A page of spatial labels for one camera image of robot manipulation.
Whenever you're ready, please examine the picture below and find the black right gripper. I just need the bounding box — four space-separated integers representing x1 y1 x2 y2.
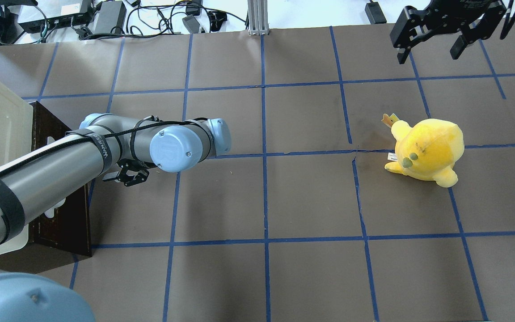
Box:
390 0 507 65

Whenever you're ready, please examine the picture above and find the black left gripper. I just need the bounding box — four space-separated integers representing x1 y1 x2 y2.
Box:
103 159 151 187

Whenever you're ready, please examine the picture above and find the dark wooden drawer cabinet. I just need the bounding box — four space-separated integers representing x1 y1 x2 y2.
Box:
0 101 91 274

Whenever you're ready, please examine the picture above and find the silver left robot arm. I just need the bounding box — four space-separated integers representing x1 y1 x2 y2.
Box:
0 113 232 322

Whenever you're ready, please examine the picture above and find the yellow plush toy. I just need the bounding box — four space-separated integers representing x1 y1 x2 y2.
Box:
382 114 465 188

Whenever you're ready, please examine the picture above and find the black power adapter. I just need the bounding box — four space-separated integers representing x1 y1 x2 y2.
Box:
93 0 127 34

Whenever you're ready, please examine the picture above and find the aluminium frame post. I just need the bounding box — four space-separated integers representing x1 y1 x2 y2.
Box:
247 0 270 35

